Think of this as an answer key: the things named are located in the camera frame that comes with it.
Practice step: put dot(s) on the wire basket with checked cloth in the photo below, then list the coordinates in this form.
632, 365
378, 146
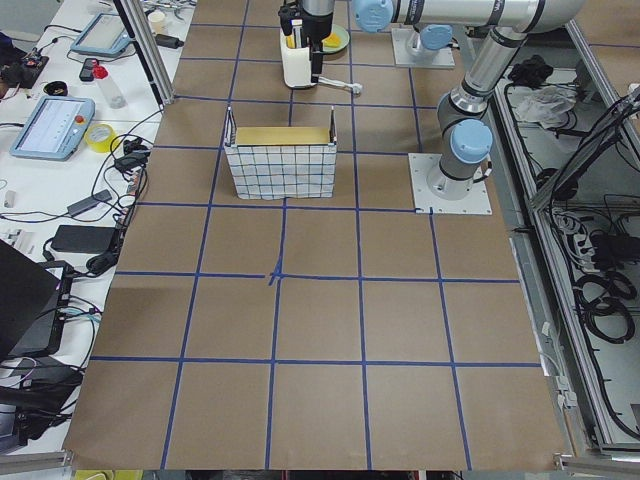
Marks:
273, 163

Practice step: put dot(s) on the white paper cup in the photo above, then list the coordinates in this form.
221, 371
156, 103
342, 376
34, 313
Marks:
158, 22

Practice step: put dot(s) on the white crumpled cloth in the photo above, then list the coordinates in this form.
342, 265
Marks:
549, 106

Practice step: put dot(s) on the black power adapter brick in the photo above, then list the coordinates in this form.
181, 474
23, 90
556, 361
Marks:
83, 239

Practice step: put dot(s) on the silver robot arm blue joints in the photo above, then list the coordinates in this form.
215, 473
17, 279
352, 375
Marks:
510, 22

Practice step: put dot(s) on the near teach pendant tablet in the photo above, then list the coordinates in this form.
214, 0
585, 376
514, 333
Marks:
55, 128

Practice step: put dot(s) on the teach pendant tablet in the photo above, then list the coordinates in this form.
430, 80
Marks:
55, 128
104, 36

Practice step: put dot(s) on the far teach pendant tablet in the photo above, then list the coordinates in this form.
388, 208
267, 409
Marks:
104, 36

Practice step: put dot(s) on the yellow tape roll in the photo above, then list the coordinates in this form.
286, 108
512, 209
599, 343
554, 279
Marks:
101, 138

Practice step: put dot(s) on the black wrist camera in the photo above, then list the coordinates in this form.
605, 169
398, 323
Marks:
288, 12

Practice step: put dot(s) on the aluminium frame post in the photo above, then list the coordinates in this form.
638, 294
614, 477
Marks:
137, 27

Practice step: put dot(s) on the green plate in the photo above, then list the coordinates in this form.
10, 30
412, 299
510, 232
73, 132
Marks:
344, 35

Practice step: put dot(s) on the clear bottle red cap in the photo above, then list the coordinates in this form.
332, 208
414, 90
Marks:
110, 90

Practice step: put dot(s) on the black adapter near cup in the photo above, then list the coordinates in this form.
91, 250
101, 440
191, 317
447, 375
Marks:
168, 41

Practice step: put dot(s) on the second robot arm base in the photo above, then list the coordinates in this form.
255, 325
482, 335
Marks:
426, 47

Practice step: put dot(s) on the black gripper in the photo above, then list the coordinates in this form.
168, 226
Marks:
317, 29

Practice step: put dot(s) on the grey usb hub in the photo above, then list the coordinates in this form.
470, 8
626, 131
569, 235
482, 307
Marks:
88, 203

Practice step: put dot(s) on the black laptop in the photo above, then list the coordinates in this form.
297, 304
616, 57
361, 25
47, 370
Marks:
33, 297

